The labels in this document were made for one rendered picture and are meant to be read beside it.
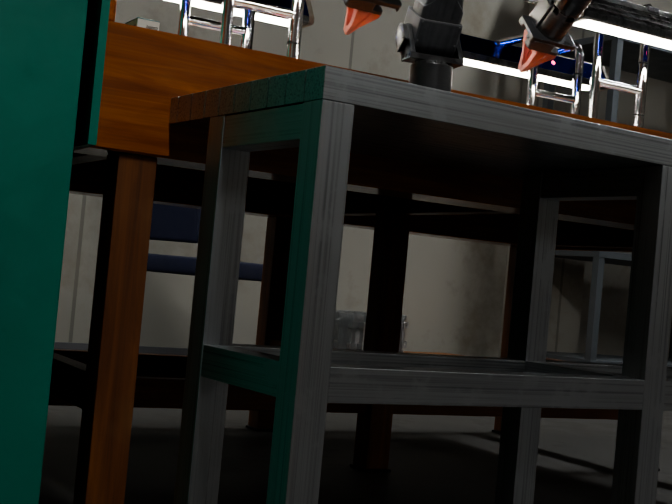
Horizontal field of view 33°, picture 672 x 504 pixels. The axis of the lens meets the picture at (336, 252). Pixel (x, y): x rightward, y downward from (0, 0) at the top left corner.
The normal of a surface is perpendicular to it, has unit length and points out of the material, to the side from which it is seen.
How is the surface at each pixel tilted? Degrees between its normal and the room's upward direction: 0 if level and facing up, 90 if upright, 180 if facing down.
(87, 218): 90
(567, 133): 90
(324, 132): 90
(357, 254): 90
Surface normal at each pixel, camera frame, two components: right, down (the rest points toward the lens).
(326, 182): 0.54, 0.03
